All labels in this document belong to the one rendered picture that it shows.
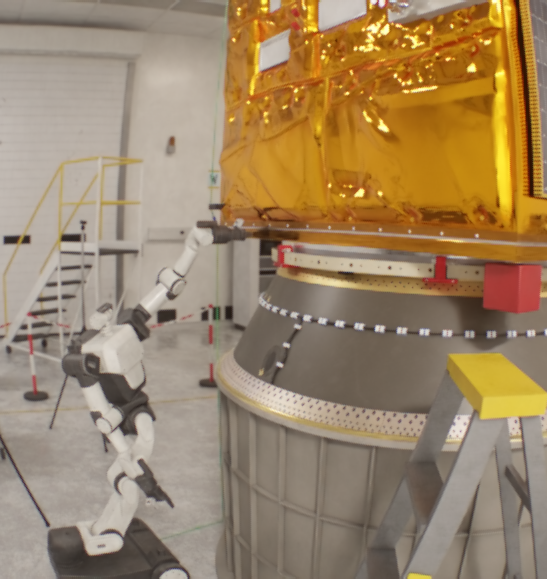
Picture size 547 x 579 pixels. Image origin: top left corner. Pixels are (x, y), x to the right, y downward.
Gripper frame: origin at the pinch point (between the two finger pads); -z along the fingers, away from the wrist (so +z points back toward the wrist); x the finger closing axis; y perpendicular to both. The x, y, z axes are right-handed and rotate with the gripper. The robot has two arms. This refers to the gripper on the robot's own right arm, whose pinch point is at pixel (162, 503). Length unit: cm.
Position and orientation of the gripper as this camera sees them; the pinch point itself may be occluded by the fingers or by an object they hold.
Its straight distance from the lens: 274.1
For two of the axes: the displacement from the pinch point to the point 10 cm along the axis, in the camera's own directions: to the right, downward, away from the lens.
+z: -4.3, -8.8, -1.9
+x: 8.4, -3.2, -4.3
